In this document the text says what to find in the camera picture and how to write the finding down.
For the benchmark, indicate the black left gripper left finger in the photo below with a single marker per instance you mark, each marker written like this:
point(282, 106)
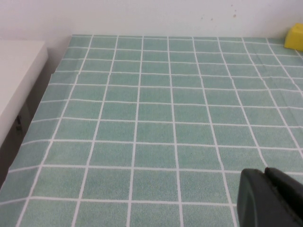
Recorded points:
point(255, 203)

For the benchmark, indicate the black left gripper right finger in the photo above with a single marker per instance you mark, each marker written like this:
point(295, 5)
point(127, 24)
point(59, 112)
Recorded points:
point(291, 191)

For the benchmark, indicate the green checked tablecloth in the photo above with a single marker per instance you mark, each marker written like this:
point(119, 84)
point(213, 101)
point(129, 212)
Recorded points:
point(154, 130)

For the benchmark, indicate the yellow foam cube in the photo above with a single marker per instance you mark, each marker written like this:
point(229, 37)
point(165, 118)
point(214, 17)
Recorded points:
point(294, 39)

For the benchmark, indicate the white side table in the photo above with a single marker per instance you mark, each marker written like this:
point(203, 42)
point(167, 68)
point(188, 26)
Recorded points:
point(16, 78)

